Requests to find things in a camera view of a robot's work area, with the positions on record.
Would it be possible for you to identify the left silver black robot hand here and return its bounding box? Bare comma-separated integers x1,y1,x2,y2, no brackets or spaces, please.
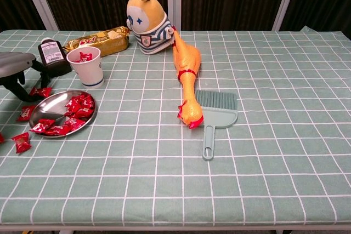
0,52,53,102

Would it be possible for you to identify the white paper cup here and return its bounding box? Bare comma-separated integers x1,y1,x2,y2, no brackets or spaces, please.
66,47,105,89

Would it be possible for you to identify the brown medicine bottle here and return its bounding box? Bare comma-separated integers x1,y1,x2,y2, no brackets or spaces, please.
37,37,72,77

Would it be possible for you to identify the round steel plate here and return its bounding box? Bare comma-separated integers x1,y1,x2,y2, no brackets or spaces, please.
29,89,97,138

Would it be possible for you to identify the gold foil snack package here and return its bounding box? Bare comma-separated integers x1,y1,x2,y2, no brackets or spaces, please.
61,25,131,58

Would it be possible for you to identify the orange plush toy striped shirt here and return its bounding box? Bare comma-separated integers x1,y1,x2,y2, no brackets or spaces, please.
126,0,176,55

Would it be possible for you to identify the orange rubber chicken toy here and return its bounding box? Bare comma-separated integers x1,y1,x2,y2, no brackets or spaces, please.
171,30,205,129

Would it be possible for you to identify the green mini brush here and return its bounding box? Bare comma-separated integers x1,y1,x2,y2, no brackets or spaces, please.
194,89,238,111

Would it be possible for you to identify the green mini dustpan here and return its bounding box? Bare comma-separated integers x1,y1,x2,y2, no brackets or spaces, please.
202,107,239,161

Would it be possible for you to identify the green checked tablecloth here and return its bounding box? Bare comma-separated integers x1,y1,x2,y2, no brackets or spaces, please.
0,25,351,228

